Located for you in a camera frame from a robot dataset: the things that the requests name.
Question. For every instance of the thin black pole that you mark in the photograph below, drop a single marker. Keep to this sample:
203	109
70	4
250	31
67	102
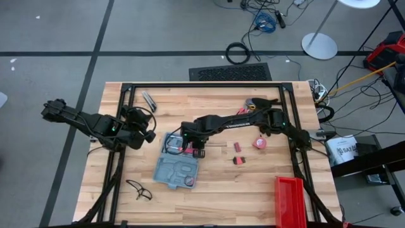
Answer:
359	50

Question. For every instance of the black aluminium table frame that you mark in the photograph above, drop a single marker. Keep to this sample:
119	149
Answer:
205	85

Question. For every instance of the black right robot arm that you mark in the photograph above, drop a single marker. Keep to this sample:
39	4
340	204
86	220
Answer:
243	119

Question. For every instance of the black caster wheel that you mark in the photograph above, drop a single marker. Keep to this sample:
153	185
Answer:
396	211

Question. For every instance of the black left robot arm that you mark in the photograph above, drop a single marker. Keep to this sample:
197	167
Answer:
88	122

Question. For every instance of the white printed bag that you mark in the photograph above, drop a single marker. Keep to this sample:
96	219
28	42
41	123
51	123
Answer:
340	152

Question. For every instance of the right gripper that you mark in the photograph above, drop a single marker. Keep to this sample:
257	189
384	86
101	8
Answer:
196	131

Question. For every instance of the small red black tool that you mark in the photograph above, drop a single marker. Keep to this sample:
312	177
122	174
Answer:
239	161

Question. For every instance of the black power strip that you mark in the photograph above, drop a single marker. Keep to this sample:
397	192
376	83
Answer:
280	19

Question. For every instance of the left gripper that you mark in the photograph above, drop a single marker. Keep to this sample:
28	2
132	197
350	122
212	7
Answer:
136	133

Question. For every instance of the black work glove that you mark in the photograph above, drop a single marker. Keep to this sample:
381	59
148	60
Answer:
264	131
262	102

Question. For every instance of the black floor vent grille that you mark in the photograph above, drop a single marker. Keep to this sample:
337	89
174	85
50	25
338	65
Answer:
231	73

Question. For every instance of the red plastic bin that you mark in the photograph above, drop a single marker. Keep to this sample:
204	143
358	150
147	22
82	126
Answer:
289	202

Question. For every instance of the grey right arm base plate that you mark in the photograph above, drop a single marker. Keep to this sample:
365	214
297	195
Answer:
313	134

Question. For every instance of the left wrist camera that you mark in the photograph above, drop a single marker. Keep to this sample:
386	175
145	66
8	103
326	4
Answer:
150	136

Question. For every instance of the grey floor object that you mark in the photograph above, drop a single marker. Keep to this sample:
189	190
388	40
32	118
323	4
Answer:
2	99

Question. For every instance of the red black machine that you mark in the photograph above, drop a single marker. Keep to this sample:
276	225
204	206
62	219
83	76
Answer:
383	52

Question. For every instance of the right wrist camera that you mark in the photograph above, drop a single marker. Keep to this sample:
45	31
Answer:
199	153

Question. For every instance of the white power strip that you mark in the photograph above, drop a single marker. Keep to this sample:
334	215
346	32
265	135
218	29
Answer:
319	92

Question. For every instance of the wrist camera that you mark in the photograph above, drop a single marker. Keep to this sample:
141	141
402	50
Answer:
199	153
150	136

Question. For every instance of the grey utility knife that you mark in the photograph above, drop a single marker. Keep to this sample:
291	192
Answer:
149	102

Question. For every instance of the red bit holder strip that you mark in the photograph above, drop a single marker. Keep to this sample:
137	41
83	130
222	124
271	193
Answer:
237	147

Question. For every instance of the black safety glasses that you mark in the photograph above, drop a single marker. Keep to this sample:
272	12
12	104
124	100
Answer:
140	191

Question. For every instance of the grey plastic tool case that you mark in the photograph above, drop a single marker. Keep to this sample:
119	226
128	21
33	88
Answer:
171	171

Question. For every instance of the red tape measure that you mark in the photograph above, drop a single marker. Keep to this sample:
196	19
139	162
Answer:
259	143

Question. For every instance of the white floor lamp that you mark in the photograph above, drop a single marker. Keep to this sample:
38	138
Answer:
319	47

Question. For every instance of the black side cart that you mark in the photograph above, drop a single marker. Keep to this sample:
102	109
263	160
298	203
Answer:
379	156

